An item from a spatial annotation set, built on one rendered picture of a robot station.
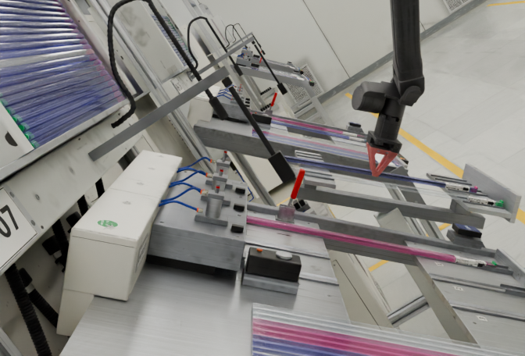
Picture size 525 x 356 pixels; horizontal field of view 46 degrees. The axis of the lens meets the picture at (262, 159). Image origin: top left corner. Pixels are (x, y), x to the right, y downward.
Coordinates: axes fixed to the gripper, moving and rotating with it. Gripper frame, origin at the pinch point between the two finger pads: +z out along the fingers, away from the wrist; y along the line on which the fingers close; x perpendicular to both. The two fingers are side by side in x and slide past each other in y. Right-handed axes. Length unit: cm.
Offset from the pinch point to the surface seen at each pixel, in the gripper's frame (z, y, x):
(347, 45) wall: -6, -713, 99
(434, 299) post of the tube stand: 28.6, 2.7, 22.7
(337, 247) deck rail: 10.4, 28.5, -10.7
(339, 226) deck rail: 6.0, 28.3, -11.5
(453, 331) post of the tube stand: 36.1, 3.0, 29.8
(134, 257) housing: -1, 77, -45
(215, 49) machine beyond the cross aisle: 12, -400, -62
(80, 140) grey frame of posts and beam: -8, 57, -58
